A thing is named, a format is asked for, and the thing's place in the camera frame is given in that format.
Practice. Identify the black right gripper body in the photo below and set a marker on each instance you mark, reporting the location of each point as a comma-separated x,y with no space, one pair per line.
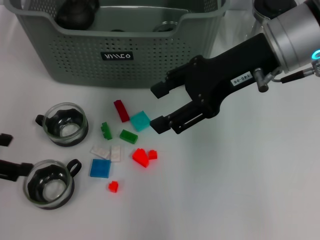
225,75

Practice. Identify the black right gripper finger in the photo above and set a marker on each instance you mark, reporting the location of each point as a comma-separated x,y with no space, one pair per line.
182,120
160,90

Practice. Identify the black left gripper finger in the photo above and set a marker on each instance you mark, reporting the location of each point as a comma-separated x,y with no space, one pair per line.
6,140
15,171

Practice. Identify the small red building brick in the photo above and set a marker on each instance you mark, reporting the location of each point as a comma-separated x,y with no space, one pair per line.
153,155
113,187

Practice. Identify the red sloped building brick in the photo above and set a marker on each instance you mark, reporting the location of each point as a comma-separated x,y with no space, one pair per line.
140,157

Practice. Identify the grey perforated storage bin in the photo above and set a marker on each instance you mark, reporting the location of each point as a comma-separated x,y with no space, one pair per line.
150,62

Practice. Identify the teal square building plate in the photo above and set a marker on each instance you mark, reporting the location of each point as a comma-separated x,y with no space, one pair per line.
140,121

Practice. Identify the dark red long brick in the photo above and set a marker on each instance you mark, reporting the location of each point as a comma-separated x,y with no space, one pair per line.
121,111

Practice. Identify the green rectangular building brick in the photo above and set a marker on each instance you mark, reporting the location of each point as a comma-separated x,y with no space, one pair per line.
128,136

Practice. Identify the small green building brick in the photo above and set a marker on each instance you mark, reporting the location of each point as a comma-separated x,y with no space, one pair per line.
107,131

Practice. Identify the white flat building plate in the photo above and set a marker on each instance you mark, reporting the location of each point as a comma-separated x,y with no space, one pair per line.
116,155
98,151

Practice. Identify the glass teapot steel infuser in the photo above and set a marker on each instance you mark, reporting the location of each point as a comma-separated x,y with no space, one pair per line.
262,7

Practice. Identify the blue square building plate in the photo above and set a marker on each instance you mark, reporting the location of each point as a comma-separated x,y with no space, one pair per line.
100,168

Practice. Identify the black round teapot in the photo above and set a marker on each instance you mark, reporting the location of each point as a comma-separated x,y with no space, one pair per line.
75,15

